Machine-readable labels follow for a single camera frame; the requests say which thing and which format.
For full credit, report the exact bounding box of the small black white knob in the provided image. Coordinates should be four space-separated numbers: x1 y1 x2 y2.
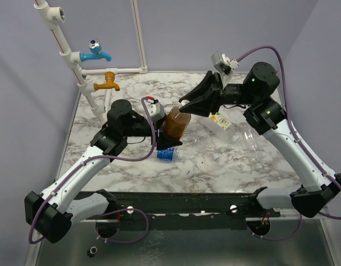
87 246 98 258

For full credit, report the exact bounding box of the white bottle cap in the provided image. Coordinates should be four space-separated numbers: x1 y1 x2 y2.
181 100 189 106

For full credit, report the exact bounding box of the blue faucet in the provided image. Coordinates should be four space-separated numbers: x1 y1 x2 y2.
79 39 112 62

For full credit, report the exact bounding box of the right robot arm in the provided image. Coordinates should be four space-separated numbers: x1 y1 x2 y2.
180 62 341 218

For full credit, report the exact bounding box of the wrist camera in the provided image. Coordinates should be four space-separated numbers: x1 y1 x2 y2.
211 51 239 86
146 96 165 122

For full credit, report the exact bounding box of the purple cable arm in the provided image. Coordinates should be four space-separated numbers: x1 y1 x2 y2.
235 45 341 220
28 96 161 245

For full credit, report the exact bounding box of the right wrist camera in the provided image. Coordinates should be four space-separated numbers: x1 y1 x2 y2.
211 51 239 86

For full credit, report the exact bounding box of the purple cable base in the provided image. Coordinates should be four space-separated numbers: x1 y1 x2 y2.
250 210 303 241
95 205 150 244

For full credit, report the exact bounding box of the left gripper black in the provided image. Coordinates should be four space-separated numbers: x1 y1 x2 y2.
122 112 182 149

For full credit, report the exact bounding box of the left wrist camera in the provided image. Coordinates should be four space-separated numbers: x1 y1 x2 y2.
146 96 165 122

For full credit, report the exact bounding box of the yellow rubber band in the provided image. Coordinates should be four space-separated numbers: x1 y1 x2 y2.
189 184 200 195

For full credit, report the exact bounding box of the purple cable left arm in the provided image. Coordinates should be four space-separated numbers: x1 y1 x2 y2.
28 96 161 245

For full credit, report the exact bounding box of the golden energy drink bottle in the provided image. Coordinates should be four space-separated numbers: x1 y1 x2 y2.
163 106 191 140

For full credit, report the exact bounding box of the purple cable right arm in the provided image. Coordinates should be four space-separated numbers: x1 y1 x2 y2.
235 45 341 220

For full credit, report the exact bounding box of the white PVC pipe frame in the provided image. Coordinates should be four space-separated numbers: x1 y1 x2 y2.
33 0 148 124

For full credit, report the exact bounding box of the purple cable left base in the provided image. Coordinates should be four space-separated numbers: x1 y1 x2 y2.
95 205 150 244

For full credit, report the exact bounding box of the blue label water bottle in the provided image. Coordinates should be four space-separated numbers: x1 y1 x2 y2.
156 147 183 161

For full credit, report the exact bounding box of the orange faucet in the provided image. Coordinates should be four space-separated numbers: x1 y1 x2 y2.
94 71 120 91

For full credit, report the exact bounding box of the orange label clear bottle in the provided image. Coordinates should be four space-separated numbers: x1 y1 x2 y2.
203 112 239 142

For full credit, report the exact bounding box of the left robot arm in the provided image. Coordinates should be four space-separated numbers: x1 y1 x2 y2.
24 99 182 244

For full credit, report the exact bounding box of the clear plastic bottle middle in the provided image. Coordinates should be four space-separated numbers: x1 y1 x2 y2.
189 124 220 161

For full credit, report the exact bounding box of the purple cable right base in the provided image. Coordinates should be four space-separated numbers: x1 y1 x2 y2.
250 210 303 241

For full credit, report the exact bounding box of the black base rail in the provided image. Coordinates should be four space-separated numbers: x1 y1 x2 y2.
96 190 280 231

